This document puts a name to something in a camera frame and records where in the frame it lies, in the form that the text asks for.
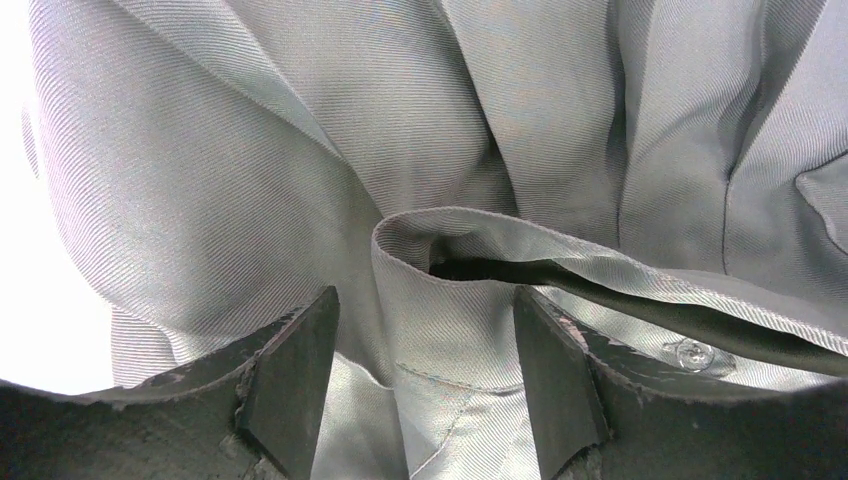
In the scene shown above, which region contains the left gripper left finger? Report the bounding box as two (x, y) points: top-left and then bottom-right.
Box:
(1, 287), (339, 479)

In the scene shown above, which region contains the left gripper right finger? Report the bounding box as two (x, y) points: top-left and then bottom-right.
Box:
(513, 287), (847, 479)

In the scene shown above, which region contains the grey garment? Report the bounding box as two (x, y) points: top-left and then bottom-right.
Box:
(26, 1), (847, 479)

